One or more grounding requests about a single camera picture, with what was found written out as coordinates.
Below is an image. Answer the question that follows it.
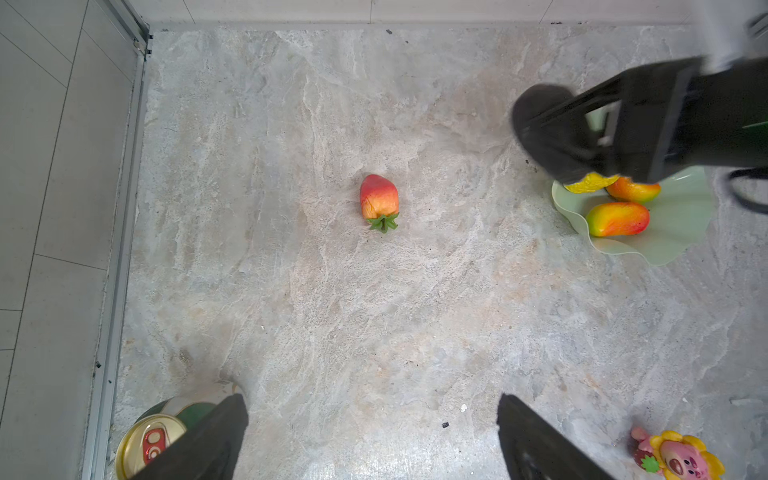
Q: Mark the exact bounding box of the green drink can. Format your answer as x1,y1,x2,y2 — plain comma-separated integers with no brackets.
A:
115,382,243,480

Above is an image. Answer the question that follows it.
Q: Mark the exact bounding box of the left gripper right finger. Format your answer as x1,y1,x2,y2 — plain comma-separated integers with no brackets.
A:
497,394,612,480

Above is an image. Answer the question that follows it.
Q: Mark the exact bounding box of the light green scalloped bowl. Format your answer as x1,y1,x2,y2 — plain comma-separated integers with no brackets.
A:
551,167,714,266

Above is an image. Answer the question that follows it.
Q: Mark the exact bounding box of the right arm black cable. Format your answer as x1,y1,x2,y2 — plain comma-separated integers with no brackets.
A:
722,167,768,216

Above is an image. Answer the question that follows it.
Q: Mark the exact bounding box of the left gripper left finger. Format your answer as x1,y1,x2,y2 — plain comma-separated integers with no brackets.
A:
131,394,249,479

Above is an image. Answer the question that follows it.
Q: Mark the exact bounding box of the fake red strawberry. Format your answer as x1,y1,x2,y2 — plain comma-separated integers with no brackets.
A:
360,174,400,233

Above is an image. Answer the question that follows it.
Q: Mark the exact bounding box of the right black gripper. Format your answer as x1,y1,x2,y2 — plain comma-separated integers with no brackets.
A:
511,11,767,185

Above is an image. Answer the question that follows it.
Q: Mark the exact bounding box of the yellow fake fruit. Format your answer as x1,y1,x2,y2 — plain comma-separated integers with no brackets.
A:
564,172,620,194

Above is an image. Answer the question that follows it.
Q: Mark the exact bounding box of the pink yellow flower pig toy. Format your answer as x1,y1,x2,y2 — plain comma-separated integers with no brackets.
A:
630,427,726,480

